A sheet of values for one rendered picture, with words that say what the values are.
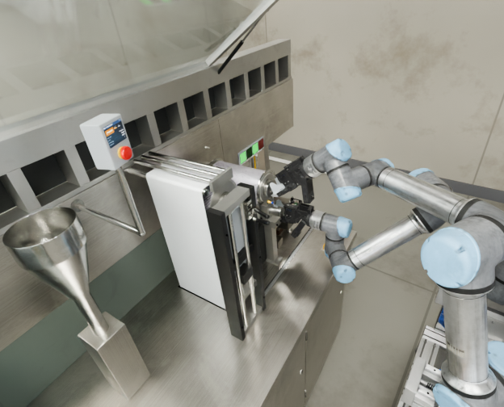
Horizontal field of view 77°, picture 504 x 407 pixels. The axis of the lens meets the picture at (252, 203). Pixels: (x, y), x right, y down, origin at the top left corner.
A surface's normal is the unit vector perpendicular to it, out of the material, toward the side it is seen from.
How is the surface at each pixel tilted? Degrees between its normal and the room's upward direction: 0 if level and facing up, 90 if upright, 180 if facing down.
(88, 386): 0
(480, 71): 90
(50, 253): 90
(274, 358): 0
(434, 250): 83
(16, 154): 90
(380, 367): 0
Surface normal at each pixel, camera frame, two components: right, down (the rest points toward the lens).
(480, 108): -0.60, 0.49
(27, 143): 0.84, 0.24
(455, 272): -0.93, 0.18
